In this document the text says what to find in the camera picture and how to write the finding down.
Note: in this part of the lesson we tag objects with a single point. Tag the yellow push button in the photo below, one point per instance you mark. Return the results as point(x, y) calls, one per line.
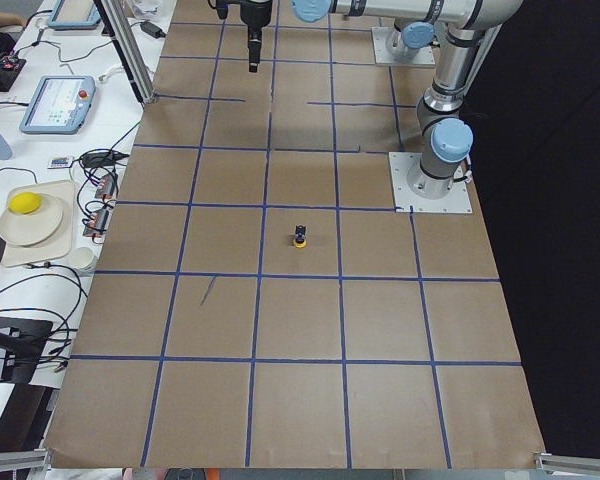
point(299, 237)

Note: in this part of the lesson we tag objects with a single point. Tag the black power adapter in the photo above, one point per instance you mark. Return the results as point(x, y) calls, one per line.
point(152, 30)

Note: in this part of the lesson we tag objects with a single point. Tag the blue teach pendant tablet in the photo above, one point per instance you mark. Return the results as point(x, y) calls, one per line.
point(59, 105)

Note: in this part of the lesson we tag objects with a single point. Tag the small remote control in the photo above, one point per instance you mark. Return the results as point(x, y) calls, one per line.
point(62, 162)

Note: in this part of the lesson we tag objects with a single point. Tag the brown paper table cover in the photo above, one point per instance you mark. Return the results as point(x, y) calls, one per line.
point(261, 300)

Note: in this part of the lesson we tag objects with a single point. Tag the yellow lemon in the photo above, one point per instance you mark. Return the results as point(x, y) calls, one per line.
point(25, 203)

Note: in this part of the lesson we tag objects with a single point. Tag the white paper cup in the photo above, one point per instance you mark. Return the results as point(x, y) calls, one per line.
point(83, 260)

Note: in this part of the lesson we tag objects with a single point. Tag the beige rectangular tray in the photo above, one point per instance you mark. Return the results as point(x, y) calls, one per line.
point(60, 243)

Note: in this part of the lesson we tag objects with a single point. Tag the beige round plate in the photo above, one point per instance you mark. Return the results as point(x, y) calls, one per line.
point(30, 229)

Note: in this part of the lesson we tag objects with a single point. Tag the aluminium frame post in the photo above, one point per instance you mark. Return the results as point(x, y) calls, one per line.
point(113, 16)

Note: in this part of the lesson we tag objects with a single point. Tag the black camera stand base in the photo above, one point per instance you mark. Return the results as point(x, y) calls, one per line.
point(21, 344)

